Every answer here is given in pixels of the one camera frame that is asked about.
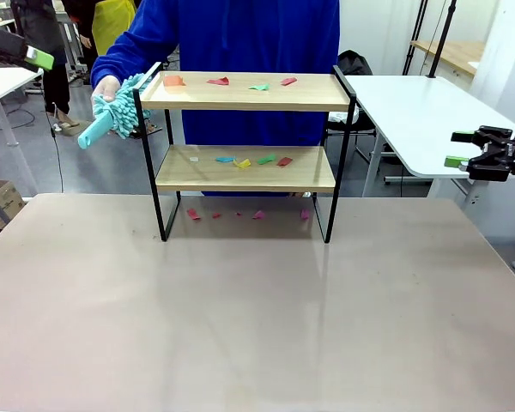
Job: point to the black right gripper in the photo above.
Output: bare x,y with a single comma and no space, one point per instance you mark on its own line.
511,150

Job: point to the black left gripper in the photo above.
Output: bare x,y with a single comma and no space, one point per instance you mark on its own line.
4,40

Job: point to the teal chenille duster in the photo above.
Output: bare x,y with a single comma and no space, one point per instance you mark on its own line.
124,107

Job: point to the blue sleeved right forearm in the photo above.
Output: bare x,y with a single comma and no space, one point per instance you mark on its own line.
124,56

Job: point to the person's right hand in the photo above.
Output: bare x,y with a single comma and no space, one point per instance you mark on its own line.
105,89

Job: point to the person in dark clothes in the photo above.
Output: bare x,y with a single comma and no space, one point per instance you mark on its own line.
38,26

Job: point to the small white desk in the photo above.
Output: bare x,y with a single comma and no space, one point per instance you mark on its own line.
8,79

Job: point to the person in yellow apron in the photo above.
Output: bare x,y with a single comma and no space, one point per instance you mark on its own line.
111,26

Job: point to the large white desk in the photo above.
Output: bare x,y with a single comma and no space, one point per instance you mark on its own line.
420,111

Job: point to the light wooden table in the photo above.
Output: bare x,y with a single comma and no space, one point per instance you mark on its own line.
455,53

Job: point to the black tripod pole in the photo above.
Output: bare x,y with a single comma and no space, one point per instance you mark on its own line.
443,38

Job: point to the orange paper scrap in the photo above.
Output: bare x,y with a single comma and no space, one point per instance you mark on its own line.
173,80

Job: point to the cardboard box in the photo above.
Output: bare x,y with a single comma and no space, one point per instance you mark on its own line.
8,197

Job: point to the black tripod legs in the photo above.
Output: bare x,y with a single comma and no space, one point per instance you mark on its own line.
417,26

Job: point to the white crumpled cloth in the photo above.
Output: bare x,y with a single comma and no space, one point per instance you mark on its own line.
341,116

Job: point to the black office chair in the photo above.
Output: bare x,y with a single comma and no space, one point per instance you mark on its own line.
354,64

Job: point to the magenta paper scrap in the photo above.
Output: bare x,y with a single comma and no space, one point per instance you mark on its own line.
258,215
304,214

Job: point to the teal paper scrap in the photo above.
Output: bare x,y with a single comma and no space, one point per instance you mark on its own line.
225,159

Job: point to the person in blue hoodie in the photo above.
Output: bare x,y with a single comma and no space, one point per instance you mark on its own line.
257,38

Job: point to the green paper scrap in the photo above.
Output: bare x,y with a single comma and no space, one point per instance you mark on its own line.
261,87
266,159

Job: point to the yellow paper scrap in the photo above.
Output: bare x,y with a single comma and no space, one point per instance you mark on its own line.
242,163

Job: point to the black frame two-tier wooden shelf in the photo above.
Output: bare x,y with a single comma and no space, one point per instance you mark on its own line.
240,176

